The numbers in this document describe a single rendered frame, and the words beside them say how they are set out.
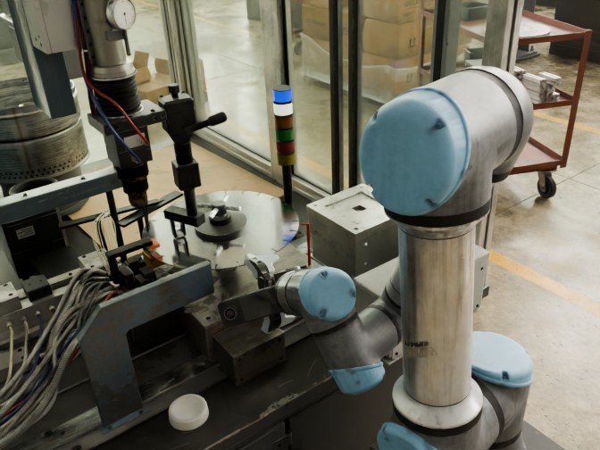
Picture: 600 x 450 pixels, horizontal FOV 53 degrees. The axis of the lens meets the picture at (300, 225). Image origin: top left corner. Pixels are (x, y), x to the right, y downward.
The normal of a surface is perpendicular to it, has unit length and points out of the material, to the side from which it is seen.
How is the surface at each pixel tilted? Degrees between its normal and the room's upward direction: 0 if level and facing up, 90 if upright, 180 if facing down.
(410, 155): 83
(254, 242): 0
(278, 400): 0
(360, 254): 90
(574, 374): 0
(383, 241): 90
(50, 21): 90
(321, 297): 58
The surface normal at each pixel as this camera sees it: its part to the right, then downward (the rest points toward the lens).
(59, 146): 0.79, 0.28
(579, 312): -0.04, -0.87
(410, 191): -0.70, 0.26
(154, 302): 0.59, 0.38
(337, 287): 0.34, -0.10
